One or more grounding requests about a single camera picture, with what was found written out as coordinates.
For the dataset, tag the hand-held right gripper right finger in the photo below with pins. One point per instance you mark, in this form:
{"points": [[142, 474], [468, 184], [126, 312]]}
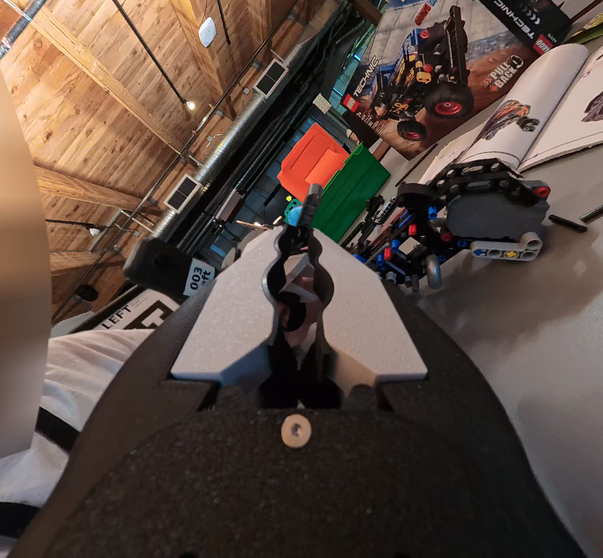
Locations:
{"points": [[372, 327]]}

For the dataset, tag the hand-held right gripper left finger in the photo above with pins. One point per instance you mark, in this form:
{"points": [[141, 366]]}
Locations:
{"points": [[221, 322]]}

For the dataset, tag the partly built lego truck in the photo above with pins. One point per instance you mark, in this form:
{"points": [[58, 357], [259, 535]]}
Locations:
{"points": [[494, 214]]}

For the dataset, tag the pile of small lego pieces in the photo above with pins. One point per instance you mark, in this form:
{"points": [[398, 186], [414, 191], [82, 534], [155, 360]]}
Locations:
{"points": [[372, 219]]}

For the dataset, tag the short black lego axle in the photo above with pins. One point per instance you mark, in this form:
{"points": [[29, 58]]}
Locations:
{"points": [[567, 223]]}

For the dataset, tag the long thin black lego axle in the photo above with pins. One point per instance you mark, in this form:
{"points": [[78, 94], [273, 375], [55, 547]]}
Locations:
{"points": [[593, 212]]}

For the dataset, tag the lego set cardboard box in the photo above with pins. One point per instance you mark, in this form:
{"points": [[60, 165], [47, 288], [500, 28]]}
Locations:
{"points": [[424, 49]]}

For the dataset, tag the person's left hand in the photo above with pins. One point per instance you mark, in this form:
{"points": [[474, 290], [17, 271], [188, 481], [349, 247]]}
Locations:
{"points": [[314, 287]]}

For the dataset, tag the black framed marker board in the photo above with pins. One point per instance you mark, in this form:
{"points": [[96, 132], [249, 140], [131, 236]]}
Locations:
{"points": [[141, 315]]}

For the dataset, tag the white framed vent grille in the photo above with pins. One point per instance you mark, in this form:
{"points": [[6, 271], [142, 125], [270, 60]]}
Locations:
{"points": [[183, 193], [271, 78]]}

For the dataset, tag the person's torso in white shirt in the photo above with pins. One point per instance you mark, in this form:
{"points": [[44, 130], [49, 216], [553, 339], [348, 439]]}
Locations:
{"points": [[80, 369]]}

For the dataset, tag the green plastic bin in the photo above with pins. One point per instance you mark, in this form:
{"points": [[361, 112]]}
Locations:
{"points": [[358, 190]]}

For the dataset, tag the long black rod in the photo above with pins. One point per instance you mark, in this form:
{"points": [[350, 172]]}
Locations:
{"points": [[417, 164]]}

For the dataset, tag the orange plastic bin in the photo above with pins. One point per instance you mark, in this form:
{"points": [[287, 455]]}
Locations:
{"points": [[311, 162]]}

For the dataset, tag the white round access point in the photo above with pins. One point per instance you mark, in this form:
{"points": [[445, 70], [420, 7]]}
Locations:
{"points": [[207, 32]]}

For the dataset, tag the open instruction booklet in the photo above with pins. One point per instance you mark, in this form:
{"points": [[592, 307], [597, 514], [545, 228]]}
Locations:
{"points": [[541, 110]]}

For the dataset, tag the silver ventilation duct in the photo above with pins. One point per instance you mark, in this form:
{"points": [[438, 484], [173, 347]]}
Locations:
{"points": [[226, 143]]}

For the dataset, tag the black track light rail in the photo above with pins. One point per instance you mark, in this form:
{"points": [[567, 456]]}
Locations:
{"points": [[136, 33]]}

